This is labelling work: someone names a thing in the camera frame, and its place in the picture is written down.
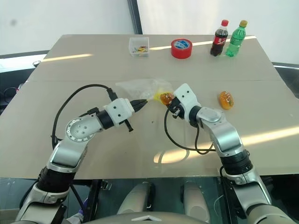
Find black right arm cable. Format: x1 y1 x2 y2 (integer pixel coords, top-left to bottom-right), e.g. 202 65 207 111
164 108 217 155

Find grey robot torso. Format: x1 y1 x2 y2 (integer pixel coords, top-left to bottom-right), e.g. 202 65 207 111
80 211 212 224

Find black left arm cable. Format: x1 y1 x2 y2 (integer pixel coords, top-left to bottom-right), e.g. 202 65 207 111
50 84 119 150

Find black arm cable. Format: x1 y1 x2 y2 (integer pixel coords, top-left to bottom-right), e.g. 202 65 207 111
50 84 119 150
164 108 217 155

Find orange burger-shaped snack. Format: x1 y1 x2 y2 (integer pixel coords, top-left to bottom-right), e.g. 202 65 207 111
218 91 235 110
159 91 174 106

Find clear plastic bag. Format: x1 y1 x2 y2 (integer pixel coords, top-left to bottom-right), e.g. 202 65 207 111
115 78 175 102

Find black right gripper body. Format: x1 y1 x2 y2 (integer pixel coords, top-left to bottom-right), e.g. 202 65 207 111
167 97 185 120

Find small coloured clips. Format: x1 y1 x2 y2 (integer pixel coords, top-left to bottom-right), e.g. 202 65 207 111
132 45 148 56

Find red tape roll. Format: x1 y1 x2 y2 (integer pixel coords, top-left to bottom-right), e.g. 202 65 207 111
171 38 193 59

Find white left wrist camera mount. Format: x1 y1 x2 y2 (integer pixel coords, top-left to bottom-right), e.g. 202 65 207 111
104 98 137 128

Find clear plastic box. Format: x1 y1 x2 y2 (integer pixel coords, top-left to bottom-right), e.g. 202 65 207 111
128 36 150 57

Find dark vertical post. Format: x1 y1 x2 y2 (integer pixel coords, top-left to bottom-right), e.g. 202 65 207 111
127 0 144 35

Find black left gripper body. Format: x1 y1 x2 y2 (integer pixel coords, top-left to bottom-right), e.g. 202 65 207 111
123 99 139 133

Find green soda bottle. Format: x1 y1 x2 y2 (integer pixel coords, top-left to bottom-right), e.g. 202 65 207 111
225 20 249 58

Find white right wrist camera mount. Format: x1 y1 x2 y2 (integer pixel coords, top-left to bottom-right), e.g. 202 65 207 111
173 83 201 117

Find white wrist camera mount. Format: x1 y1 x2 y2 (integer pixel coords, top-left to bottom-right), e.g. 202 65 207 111
173 83 201 117
104 98 137 128

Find cola bottle with red cap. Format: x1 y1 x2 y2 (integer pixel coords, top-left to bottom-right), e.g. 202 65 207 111
210 19 229 57

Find black equipment beside table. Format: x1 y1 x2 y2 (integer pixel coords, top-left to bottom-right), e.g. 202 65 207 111
0 49 50 111

